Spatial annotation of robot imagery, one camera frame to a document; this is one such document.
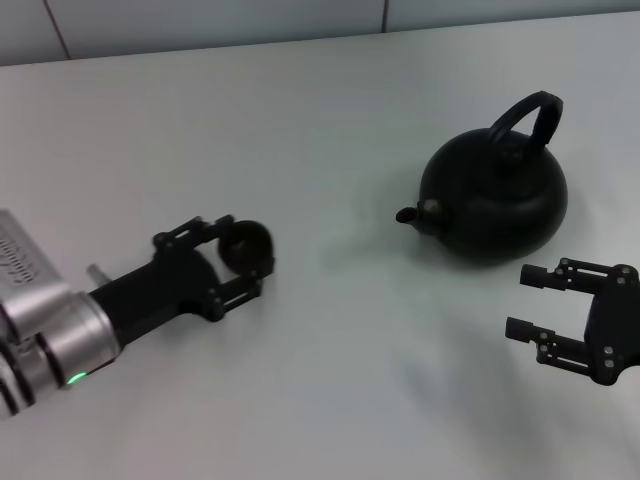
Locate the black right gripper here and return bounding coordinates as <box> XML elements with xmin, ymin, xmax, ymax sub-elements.
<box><xmin>505</xmin><ymin>257</ymin><xmax>640</xmax><ymax>387</ymax></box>

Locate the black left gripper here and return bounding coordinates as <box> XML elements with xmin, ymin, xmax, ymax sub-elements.
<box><xmin>88</xmin><ymin>214</ymin><xmax>277</xmax><ymax>346</ymax></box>

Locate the small black teacup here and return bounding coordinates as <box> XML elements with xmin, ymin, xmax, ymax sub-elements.
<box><xmin>218</xmin><ymin>219</ymin><xmax>277</xmax><ymax>276</ymax></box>

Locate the black round teapot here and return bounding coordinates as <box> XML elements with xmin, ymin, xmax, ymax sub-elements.
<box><xmin>395</xmin><ymin>90</ymin><xmax>570</xmax><ymax>268</ymax></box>

